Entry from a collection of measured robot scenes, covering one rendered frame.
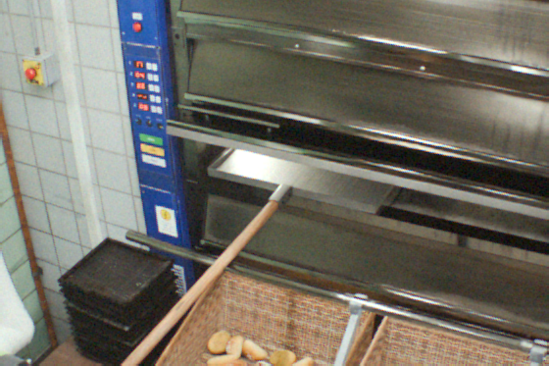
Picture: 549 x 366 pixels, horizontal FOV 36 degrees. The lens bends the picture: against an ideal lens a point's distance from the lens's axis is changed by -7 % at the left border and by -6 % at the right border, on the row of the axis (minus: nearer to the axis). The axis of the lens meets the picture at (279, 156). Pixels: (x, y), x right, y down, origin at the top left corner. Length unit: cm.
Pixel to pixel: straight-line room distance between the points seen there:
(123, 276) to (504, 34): 143
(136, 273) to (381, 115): 98
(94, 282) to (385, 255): 93
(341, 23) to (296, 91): 27
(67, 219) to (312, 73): 128
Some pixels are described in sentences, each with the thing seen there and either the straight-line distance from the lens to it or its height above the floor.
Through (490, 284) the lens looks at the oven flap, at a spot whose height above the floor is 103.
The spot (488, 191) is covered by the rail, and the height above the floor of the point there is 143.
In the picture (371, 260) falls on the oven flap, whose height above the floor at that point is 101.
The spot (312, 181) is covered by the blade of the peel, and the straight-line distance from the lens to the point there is 267.
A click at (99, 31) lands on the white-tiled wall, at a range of 278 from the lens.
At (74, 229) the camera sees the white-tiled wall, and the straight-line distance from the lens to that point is 332.
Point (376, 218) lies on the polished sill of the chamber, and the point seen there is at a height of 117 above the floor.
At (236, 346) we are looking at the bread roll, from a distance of 288.
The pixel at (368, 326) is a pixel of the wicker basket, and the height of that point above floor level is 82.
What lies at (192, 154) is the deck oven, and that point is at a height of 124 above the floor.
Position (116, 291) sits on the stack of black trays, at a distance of 277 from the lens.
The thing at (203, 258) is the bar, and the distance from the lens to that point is 240.
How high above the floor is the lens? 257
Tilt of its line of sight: 30 degrees down
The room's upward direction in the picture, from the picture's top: 3 degrees counter-clockwise
